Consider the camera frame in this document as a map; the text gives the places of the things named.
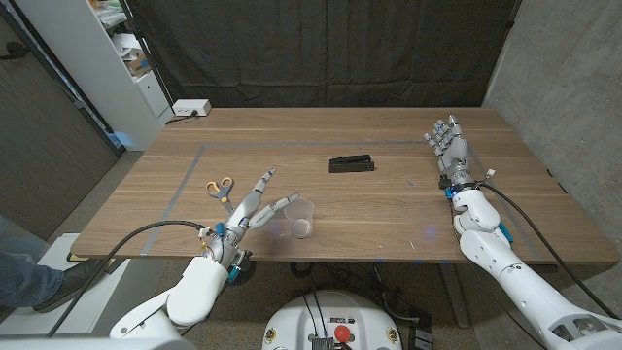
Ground orange handled scissors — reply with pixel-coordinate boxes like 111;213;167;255
204;176;236;216

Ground cardboard box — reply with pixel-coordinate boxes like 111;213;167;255
123;48;153;78

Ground white shelf cabinet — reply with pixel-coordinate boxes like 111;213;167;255
14;0;175;152

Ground clear plastic measuring cup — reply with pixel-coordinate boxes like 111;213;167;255
283;196;316;240

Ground black round vented device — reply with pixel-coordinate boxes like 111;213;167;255
227;261;258;288

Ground black door handle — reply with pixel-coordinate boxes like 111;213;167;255
0;41;29;62

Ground person leg in jeans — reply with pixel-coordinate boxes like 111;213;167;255
0;250;65;310

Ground black stapler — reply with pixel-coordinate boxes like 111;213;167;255
328;154;376;174

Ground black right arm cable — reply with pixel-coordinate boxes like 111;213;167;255
478;181;621;320

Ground white robot torso base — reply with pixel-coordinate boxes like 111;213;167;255
261;290;403;350

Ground dark leather shoe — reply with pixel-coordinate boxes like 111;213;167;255
33;257;106;314

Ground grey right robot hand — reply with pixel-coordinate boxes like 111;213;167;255
423;114;475;189

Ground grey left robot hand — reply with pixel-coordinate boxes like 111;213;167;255
199;167;301;271

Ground black fabric backdrop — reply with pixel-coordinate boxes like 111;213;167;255
124;0;522;109

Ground white floor platform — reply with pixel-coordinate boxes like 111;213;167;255
0;232;171;337

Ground black power adapter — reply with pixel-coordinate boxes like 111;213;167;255
407;310;434;350

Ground white power strip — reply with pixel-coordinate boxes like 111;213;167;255
171;98;213;118

